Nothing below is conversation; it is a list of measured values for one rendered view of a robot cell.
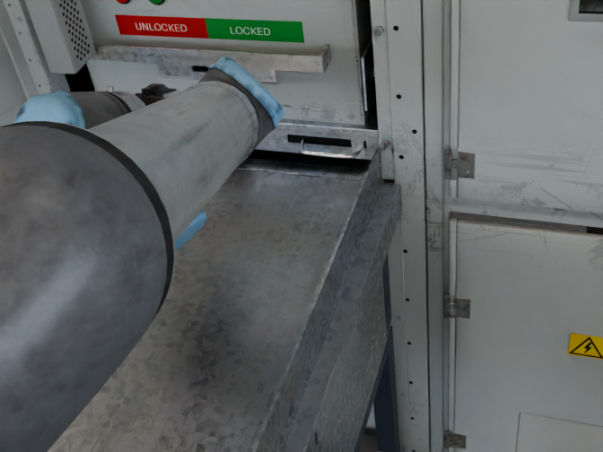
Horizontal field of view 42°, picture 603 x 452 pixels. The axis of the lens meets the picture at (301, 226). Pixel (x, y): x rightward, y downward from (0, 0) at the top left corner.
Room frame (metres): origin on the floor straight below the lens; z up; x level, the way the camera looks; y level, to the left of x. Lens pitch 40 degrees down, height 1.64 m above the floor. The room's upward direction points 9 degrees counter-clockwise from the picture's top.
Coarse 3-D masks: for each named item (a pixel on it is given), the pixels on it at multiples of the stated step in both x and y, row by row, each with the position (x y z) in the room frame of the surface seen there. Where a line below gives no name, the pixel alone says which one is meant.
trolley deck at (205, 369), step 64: (256, 192) 1.04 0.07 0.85; (320, 192) 1.02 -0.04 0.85; (384, 192) 0.99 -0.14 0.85; (192, 256) 0.91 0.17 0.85; (256, 256) 0.88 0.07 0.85; (320, 256) 0.86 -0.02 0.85; (384, 256) 0.89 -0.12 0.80; (192, 320) 0.77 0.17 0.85; (256, 320) 0.75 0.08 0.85; (128, 384) 0.68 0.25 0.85; (192, 384) 0.66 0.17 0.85; (256, 384) 0.65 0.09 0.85; (320, 384) 0.63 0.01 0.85; (64, 448) 0.59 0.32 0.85; (128, 448) 0.58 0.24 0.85; (192, 448) 0.56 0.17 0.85; (320, 448) 0.57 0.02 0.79
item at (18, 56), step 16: (0, 0) 1.26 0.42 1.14; (0, 16) 1.25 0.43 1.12; (0, 32) 1.27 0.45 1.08; (0, 48) 1.26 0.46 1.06; (16, 48) 1.25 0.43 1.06; (0, 64) 1.25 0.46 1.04; (16, 64) 1.24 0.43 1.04; (0, 80) 1.25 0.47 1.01; (16, 80) 1.27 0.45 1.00; (32, 80) 1.26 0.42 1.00; (0, 96) 1.24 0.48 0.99; (16, 96) 1.26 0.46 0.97; (32, 96) 1.25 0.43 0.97; (0, 112) 1.23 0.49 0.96; (16, 112) 1.25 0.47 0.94
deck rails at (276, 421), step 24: (360, 192) 0.91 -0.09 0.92; (360, 216) 0.90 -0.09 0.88; (336, 240) 0.89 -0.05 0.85; (360, 240) 0.88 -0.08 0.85; (336, 264) 0.79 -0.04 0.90; (336, 288) 0.78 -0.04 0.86; (312, 312) 0.69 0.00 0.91; (312, 336) 0.68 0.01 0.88; (288, 360) 0.67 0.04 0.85; (312, 360) 0.67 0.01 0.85; (288, 384) 0.60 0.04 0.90; (288, 408) 0.58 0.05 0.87; (264, 432) 0.52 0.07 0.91; (288, 432) 0.56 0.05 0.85
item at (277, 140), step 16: (288, 128) 1.11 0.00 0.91; (304, 128) 1.10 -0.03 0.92; (320, 128) 1.09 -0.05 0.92; (336, 128) 1.08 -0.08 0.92; (352, 128) 1.07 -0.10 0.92; (368, 128) 1.06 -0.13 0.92; (272, 144) 1.12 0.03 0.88; (288, 144) 1.11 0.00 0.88; (304, 144) 1.10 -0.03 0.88; (320, 144) 1.09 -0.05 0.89; (336, 144) 1.08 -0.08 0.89; (368, 144) 1.06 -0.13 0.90
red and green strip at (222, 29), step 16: (128, 16) 1.22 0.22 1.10; (144, 16) 1.21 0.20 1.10; (160, 16) 1.20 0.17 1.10; (128, 32) 1.22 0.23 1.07; (144, 32) 1.21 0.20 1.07; (160, 32) 1.20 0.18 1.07; (176, 32) 1.19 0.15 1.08; (192, 32) 1.18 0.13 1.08; (208, 32) 1.17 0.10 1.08; (224, 32) 1.16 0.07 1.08; (240, 32) 1.14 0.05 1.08; (256, 32) 1.13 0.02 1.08; (272, 32) 1.12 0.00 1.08; (288, 32) 1.11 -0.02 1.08
